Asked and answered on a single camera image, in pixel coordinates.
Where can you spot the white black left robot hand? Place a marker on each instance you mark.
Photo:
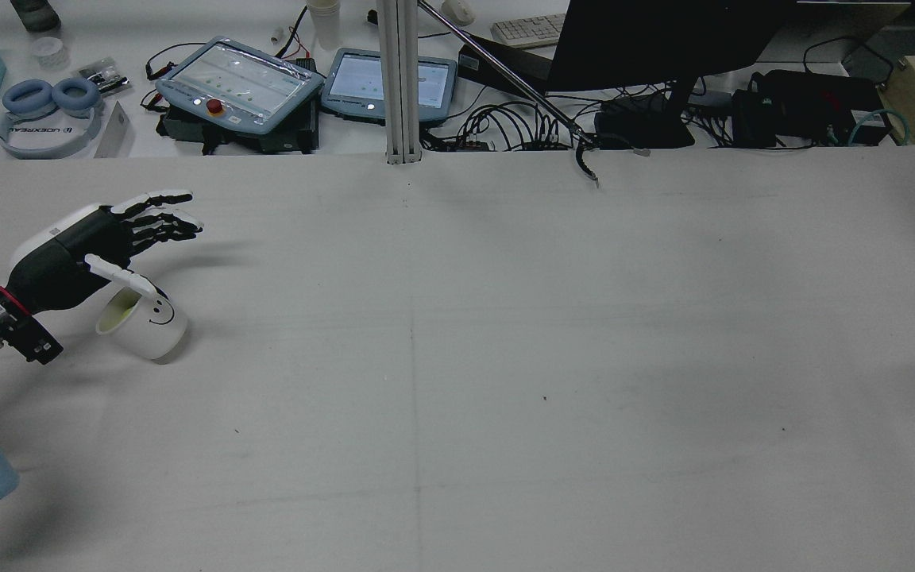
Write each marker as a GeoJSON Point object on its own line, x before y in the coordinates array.
{"type": "Point", "coordinates": [68, 254]}

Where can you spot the white paper cup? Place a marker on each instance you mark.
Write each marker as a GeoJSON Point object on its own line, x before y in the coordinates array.
{"type": "Point", "coordinates": [325, 24]}

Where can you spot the white smiley face mug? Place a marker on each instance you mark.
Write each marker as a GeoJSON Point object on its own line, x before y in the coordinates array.
{"type": "Point", "coordinates": [152, 334]}

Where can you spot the grey metal plate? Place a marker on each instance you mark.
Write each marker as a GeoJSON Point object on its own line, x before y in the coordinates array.
{"type": "Point", "coordinates": [116, 131]}

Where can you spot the small bag of parts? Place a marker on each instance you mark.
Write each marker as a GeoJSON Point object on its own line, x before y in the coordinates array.
{"type": "Point", "coordinates": [104, 75]}

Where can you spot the clear tape roll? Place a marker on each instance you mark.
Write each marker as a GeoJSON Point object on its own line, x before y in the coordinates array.
{"type": "Point", "coordinates": [49, 52]}

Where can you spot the black box under pendant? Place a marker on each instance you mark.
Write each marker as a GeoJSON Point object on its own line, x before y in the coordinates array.
{"type": "Point", "coordinates": [267, 139]}

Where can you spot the teach pendant with red button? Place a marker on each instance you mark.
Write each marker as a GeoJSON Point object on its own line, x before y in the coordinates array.
{"type": "Point", "coordinates": [239, 83]}

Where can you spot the dark round object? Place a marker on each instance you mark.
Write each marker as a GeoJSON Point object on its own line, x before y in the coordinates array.
{"type": "Point", "coordinates": [35, 14]}

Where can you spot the teach pendant lit screen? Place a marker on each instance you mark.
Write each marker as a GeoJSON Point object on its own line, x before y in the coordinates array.
{"type": "Point", "coordinates": [354, 83]}

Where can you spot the white computer mouse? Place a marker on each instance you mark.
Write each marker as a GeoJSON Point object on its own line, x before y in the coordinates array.
{"type": "Point", "coordinates": [459, 11]}

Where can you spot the black flat device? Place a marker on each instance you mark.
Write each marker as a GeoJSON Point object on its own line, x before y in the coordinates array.
{"type": "Point", "coordinates": [497, 71]}

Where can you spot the thin metal rod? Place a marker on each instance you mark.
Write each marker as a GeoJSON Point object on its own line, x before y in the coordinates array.
{"type": "Point", "coordinates": [505, 71]}

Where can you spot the white keyboard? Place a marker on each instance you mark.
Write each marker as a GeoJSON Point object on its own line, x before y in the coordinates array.
{"type": "Point", "coordinates": [529, 30]}

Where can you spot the black monitor with stand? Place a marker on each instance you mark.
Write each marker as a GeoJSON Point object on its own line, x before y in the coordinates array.
{"type": "Point", "coordinates": [664, 40]}

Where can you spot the black power supply box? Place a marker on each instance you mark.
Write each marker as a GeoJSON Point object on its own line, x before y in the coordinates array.
{"type": "Point", "coordinates": [807, 103]}

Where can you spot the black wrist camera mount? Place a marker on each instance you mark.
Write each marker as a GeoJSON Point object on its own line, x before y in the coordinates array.
{"type": "Point", "coordinates": [32, 342]}

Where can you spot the aluminium vertical post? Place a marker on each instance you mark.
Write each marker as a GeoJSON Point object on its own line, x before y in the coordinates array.
{"type": "Point", "coordinates": [399, 79]}

